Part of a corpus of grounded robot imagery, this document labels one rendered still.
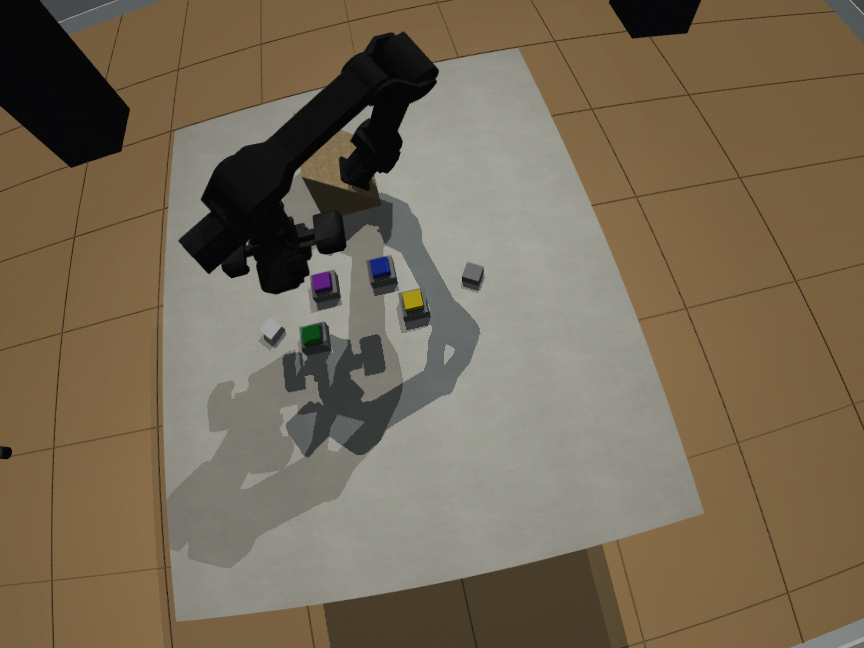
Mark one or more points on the green button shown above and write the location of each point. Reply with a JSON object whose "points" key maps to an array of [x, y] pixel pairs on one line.
{"points": [[315, 338]]}

